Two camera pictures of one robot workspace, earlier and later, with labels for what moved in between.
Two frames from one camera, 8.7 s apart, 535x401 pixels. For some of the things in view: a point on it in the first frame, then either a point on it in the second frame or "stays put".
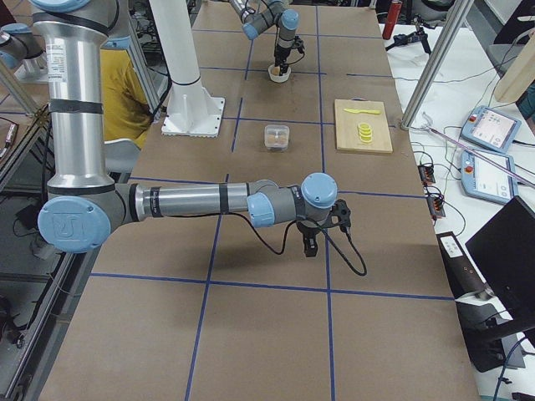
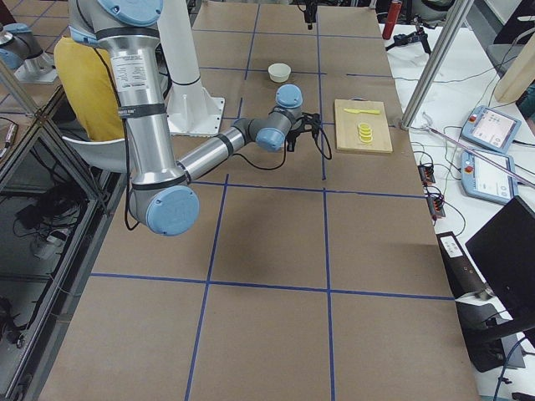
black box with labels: x=463 y=276 stays put
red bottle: x=392 y=18 stays put
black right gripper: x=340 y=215 -> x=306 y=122
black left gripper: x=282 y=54 -> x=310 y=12
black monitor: x=503 y=251 stays put
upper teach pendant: x=491 y=129 stays put
